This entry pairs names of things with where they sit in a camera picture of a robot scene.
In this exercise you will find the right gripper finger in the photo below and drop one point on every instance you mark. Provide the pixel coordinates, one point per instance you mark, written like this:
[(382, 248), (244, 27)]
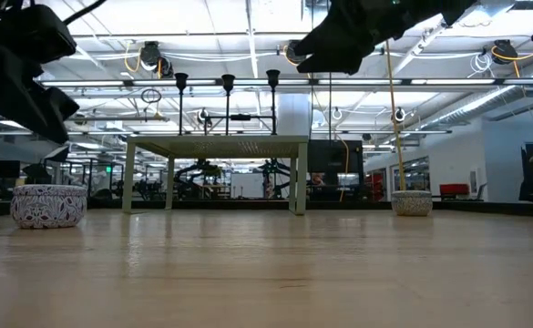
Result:
[(343, 61), (325, 43)]

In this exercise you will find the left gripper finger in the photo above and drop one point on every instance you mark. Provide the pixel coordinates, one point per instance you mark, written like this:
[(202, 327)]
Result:
[(47, 111), (38, 36)]

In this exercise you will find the black candlestick holder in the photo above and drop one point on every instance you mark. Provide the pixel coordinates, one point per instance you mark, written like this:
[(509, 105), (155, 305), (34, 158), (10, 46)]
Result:
[(228, 82), (273, 77), (181, 79)]

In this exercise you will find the wooden stick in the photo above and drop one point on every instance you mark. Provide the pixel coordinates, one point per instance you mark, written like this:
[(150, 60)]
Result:
[(396, 123)]

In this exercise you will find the black monitor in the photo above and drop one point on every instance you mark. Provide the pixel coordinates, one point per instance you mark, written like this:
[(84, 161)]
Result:
[(334, 157)]

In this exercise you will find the green perforated metal shelf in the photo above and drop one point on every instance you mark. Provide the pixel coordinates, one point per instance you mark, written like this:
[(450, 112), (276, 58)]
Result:
[(220, 146)]

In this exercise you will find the whiteboard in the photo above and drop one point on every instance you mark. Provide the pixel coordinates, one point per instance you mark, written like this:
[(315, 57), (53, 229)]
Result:
[(247, 185)]

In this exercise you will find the red seat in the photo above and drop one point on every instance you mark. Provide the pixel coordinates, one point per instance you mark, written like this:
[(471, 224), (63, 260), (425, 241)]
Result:
[(454, 189)]

